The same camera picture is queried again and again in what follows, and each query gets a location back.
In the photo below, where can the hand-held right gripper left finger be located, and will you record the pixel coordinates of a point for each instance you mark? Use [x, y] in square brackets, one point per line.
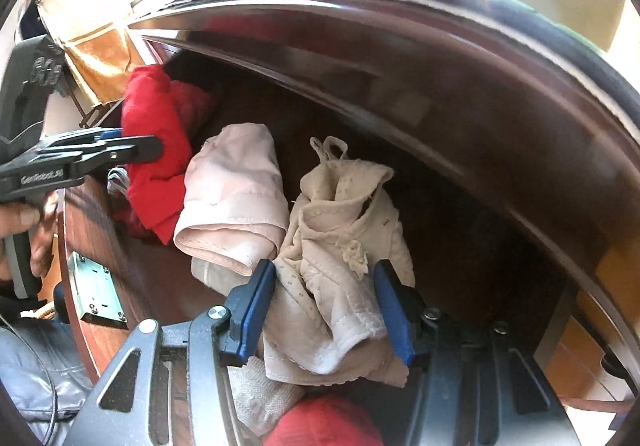
[250, 316]

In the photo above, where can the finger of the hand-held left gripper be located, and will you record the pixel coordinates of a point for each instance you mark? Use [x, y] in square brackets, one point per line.
[107, 134]
[135, 149]

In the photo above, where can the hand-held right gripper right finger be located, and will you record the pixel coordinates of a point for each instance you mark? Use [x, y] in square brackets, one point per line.
[395, 316]

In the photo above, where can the red underwear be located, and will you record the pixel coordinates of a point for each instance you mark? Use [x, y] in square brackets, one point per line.
[155, 111]

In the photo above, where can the beige knitted cloth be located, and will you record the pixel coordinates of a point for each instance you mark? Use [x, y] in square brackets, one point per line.
[260, 401]

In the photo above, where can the wooden drawer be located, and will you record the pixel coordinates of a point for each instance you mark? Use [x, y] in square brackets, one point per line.
[475, 251]

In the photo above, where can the cream dotted underwear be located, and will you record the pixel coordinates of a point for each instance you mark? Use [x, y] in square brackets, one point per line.
[325, 236]

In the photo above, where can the red embroidered cloth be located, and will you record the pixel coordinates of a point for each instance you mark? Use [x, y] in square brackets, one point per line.
[320, 426]

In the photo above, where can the metal drawer lock plate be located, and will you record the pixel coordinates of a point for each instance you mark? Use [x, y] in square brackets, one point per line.
[95, 291]

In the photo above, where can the person's left hand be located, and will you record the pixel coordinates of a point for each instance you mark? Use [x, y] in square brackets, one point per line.
[22, 216]

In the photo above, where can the long beige striped curtain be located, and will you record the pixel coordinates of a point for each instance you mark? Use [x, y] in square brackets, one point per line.
[90, 61]

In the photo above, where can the person's jeans leg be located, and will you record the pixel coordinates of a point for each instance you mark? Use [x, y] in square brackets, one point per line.
[35, 376]

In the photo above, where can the dark wooden desk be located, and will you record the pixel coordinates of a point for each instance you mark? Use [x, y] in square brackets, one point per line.
[450, 51]

